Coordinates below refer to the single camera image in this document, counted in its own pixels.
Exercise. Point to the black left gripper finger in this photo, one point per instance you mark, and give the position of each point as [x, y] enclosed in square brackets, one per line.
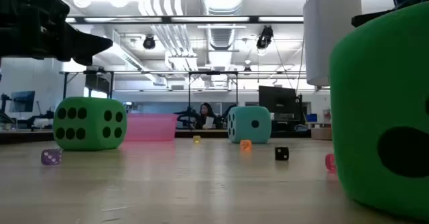
[88, 46]

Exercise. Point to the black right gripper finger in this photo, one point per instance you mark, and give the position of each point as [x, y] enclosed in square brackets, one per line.
[372, 17]

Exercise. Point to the large green foam die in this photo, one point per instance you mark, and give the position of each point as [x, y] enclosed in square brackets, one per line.
[90, 123]
[375, 100]

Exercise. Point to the large cyan foam die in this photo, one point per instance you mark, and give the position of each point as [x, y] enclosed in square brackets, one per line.
[249, 133]

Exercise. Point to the white cylindrical lamp shade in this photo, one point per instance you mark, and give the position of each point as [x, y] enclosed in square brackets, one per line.
[328, 36]

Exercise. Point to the small background monitor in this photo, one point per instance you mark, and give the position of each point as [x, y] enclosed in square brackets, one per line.
[22, 101]

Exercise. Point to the pink translucent plastic bin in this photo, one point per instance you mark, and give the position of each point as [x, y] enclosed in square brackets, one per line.
[151, 126]

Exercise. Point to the small purple translucent die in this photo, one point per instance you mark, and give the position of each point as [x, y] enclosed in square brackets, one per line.
[51, 157]

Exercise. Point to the blue box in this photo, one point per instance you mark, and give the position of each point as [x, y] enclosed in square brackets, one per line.
[311, 118]

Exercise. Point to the large black monitor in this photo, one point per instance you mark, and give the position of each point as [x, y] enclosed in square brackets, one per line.
[278, 98]

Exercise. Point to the person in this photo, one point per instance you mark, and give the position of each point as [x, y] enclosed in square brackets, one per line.
[205, 111]

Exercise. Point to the small yellow translucent die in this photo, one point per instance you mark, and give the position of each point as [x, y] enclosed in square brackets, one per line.
[196, 139]

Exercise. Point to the small pink translucent die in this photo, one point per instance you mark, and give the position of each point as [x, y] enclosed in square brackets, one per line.
[330, 163]

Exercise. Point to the small black die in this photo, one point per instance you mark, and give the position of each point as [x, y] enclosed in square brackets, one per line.
[282, 153]

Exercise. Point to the small orange translucent die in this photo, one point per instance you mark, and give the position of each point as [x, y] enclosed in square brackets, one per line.
[245, 145]

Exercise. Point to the black ceiling camera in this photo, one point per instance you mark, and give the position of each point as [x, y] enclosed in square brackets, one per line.
[149, 43]
[264, 38]

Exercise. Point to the black background workstation frame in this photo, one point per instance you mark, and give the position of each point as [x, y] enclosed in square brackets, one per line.
[214, 72]

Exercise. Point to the black aluminium table frame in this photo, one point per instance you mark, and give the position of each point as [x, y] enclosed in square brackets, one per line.
[201, 133]

